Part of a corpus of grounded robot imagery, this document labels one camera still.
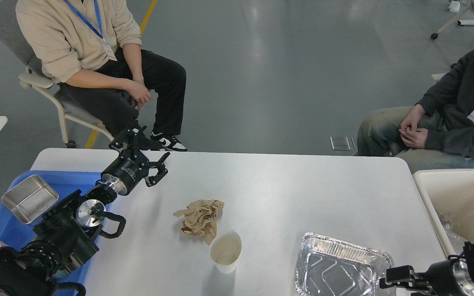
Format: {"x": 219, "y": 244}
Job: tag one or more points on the white paper cup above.
{"x": 225, "y": 250}

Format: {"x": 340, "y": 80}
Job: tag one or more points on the metal floor socket plate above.
{"x": 343, "y": 143}

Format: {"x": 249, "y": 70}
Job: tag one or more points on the aluminium foil tray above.
{"x": 331, "y": 267}

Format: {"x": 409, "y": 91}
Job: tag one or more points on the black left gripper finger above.
{"x": 126, "y": 143}
{"x": 161, "y": 170}

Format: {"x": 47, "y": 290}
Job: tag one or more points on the crumpled brown paper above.
{"x": 200, "y": 219}

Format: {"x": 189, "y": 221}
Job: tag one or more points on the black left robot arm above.
{"x": 65, "y": 236}

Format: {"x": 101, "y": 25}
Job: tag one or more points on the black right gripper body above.
{"x": 449, "y": 278}

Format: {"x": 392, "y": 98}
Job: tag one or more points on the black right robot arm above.
{"x": 466, "y": 256}

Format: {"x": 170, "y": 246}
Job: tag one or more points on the grey office chair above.
{"x": 33, "y": 77}

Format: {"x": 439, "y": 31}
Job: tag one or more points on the person in beige sweater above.
{"x": 92, "y": 50}

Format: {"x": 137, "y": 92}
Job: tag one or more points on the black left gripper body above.
{"x": 125, "y": 173}

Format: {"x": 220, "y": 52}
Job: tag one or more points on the white plastic bin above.
{"x": 448, "y": 196}

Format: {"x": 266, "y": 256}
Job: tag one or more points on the stainless steel rectangular tin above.
{"x": 29, "y": 199}

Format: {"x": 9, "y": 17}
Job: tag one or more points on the person in dark hoodie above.
{"x": 436, "y": 133}

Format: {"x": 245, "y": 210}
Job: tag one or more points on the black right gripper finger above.
{"x": 403, "y": 277}

